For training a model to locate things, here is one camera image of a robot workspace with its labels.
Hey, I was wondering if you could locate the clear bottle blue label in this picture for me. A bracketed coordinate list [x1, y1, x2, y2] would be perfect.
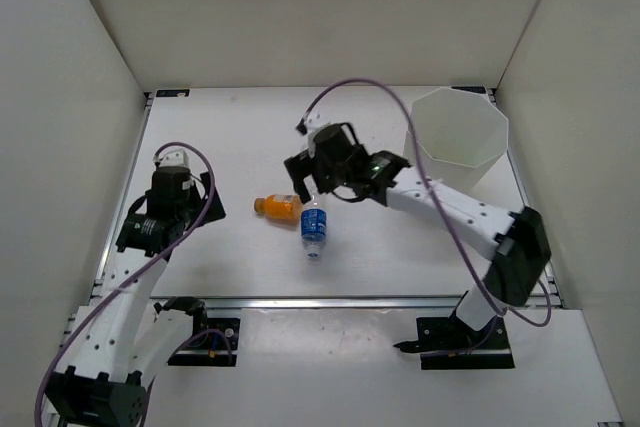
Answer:
[300, 187, 327, 261]

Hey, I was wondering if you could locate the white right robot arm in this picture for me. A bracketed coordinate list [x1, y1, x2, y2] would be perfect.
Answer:
[284, 120, 551, 347]

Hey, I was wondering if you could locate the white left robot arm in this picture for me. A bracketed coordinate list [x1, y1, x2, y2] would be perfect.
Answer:
[39, 162, 226, 426]

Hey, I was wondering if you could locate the white plastic bin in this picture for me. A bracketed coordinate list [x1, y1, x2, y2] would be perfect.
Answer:
[404, 86, 509, 192]

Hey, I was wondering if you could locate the orange juice bottle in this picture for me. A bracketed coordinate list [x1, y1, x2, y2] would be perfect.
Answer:
[253, 194, 302, 224]

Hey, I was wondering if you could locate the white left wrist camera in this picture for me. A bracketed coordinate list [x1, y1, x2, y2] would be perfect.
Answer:
[154, 147, 189, 169]

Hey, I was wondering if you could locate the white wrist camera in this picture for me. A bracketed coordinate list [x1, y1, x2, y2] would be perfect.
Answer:
[154, 147, 189, 169]
[296, 113, 330, 158]

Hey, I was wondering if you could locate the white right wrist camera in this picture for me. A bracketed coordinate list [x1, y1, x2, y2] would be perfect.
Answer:
[296, 113, 330, 158]

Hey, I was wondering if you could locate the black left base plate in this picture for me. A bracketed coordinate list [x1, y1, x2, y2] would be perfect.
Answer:
[168, 309, 241, 368]

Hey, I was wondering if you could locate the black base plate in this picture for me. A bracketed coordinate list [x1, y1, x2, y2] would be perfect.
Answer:
[394, 317, 515, 371]
[168, 309, 241, 368]

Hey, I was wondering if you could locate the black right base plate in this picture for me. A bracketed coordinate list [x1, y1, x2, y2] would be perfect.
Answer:
[394, 317, 515, 371]

